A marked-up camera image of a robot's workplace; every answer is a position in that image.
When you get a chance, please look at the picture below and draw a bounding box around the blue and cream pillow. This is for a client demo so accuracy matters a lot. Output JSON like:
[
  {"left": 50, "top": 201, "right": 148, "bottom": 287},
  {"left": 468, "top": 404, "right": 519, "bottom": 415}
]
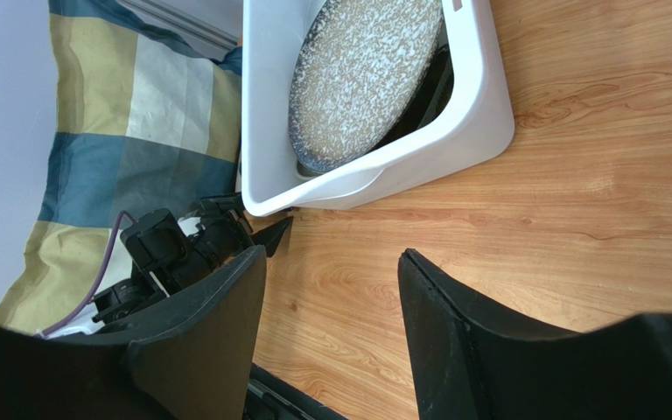
[{"left": 0, "top": 1, "right": 242, "bottom": 334}]

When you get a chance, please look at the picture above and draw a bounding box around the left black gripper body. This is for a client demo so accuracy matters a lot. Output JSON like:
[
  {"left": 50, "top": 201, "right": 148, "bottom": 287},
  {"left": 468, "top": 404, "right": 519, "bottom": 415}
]
[{"left": 187, "top": 192, "right": 254, "bottom": 274}]

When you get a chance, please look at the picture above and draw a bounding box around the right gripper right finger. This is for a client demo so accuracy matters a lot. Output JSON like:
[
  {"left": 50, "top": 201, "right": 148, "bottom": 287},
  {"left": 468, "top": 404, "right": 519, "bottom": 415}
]
[{"left": 398, "top": 249, "right": 672, "bottom": 419}]

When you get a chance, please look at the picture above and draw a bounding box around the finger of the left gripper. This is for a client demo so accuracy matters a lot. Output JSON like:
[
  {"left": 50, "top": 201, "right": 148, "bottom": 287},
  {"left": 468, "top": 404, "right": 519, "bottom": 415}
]
[{"left": 252, "top": 216, "right": 294, "bottom": 258}]

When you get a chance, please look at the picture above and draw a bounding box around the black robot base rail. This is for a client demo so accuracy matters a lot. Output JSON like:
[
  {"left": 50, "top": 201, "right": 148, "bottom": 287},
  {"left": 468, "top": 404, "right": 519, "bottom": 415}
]
[{"left": 242, "top": 364, "right": 346, "bottom": 420}]

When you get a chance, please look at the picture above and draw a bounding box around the speckled round ceramic plate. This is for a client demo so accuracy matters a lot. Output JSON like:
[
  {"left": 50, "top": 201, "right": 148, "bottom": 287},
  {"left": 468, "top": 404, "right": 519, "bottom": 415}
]
[{"left": 288, "top": 1, "right": 452, "bottom": 175}]

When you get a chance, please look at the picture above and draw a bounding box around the white plastic bin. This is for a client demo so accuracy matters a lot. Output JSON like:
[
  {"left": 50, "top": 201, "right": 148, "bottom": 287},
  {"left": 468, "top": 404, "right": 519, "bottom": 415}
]
[{"left": 240, "top": 1, "right": 515, "bottom": 217}]

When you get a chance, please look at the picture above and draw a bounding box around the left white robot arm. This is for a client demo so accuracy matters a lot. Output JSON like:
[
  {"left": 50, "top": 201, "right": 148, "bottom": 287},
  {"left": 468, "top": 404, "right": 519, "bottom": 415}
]
[{"left": 92, "top": 192, "right": 294, "bottom": 326}]

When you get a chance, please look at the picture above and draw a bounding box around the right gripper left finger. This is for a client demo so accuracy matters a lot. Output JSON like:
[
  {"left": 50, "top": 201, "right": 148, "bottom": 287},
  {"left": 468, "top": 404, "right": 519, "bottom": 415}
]
[{"left": 0, "top": 246, "right": 266, "bottom": 419}]

